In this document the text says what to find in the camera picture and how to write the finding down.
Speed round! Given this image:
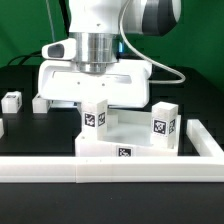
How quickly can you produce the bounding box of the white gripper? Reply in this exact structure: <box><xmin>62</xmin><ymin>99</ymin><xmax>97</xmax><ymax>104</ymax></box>
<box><xmin>38</xmin><ymin>59</ymin><xmax>152</xmax><ymax>108</ymax></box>

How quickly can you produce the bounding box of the white square table top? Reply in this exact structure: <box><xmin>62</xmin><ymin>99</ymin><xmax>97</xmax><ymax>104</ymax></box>
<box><xmin>75</xmin><ymin>109</ymin><xmax>181</xmax><ymax>157</ymax></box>

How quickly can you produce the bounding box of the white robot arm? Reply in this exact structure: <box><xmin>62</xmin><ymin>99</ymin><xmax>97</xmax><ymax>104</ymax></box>
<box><xmin>38</xmin><ymin>0</ymin><xmax>181</xmax><ymax>107</ymax></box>

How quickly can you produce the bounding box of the tag plate with markers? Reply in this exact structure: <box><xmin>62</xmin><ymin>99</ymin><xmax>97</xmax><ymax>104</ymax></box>
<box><xmin>50</xmin><ymin>100</ymin><xmax>77</xmax><ymax>109</ymax></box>

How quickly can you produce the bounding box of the partial white block left edge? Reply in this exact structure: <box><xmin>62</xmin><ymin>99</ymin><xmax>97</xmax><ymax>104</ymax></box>
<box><xmin>0</xmin><ymin>118</ymin><xmax>4</xmax><ymax>139</ymax></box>

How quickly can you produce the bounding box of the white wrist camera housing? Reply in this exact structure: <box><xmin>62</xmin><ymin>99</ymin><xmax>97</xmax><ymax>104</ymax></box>
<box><xmin>42</xmin><ymin>38</ymin><xmax>76</xmax><ymax>61</ymax></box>

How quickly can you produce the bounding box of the black cable bundle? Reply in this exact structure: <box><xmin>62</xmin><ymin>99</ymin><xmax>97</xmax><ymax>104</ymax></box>
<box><xmin>6</xmin><ymin>49</ymin><xmax>44</xmax><ymax>66</ymax></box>

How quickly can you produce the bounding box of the white U-shaped fence wall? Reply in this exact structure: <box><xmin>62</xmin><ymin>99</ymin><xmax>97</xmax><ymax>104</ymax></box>
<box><xmin>0</xmin><ymin>119</ymin><xmax>224</xmax><ymax>183</ymax></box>

